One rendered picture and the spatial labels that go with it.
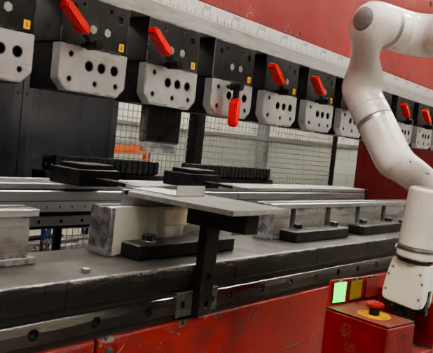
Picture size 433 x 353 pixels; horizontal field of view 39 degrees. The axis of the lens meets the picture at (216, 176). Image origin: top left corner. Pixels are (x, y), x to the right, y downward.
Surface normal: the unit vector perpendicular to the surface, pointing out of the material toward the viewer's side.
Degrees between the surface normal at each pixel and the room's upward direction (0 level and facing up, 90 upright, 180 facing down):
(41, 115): 90
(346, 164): 90
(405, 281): 90
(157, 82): 90
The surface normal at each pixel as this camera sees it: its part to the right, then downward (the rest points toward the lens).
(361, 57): -0.73, 0.60
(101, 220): -0.62, -0.03
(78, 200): 0.77, 0.11
